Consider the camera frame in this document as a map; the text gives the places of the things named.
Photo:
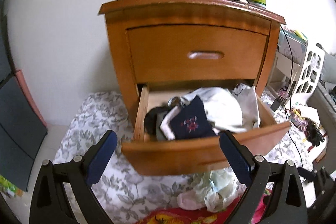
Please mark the white plain underwear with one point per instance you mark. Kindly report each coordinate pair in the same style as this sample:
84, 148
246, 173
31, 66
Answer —
223, 108

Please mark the navy embroidered underwear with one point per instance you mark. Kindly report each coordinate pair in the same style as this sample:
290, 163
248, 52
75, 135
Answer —
194, 119

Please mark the lettered waistband underwear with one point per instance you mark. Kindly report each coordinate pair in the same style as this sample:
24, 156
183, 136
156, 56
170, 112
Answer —
173, 101

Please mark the pink striped pouch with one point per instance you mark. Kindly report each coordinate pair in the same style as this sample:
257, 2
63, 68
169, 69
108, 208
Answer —
299, 121

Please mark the dark blue panel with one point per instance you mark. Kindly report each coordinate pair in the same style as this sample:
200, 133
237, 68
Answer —
18, 121

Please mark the salmon pink board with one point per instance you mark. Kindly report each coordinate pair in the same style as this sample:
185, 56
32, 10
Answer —
29, 92

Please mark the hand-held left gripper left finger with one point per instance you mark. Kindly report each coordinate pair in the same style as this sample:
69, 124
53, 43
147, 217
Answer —
102, 158

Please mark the white small shelf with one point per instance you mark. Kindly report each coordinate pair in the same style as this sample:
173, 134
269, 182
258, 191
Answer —
282, 64

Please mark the green printed bag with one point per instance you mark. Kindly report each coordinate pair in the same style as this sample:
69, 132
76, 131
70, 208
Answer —
8, 184

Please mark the pink underwear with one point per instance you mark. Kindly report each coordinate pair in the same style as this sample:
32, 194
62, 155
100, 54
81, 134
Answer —
189, 201

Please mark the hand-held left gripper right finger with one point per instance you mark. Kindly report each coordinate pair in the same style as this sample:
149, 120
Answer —
236, 158

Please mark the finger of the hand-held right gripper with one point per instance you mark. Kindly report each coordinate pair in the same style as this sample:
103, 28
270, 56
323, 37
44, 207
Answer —
307, 175

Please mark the black lace underwear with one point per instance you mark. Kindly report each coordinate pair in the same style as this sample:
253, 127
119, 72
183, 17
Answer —
151, 119

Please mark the black cloth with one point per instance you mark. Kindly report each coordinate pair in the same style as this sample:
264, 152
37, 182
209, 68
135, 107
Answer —
315, 134

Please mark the grey sofa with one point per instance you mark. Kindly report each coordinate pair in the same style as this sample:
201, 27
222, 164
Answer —
328, 66

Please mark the wooden nightstand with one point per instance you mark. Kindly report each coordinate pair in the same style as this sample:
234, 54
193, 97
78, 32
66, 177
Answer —
118, 56

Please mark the white plastic basket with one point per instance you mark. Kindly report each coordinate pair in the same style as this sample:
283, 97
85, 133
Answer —
307, 56

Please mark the closed wooden drawer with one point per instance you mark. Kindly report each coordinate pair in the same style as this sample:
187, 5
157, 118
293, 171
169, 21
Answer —
170, 43

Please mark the white cat print underwear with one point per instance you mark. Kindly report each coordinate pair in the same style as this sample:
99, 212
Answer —
249, 106

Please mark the grey green underwear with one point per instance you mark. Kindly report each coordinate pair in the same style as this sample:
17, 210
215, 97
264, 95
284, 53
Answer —
158, 129

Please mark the grey floral mat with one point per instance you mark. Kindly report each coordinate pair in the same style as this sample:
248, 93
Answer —
86, 113

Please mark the yellow sponge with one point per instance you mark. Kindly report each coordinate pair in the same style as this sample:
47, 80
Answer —
299, 34

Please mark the mint mesh underwear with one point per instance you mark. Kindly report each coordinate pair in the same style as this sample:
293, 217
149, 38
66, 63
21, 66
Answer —
220, 179

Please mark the white paper bag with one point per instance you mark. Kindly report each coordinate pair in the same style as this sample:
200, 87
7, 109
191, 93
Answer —
311, 113

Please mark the black power adapter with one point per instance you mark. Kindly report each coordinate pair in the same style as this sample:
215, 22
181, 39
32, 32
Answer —
277, 104

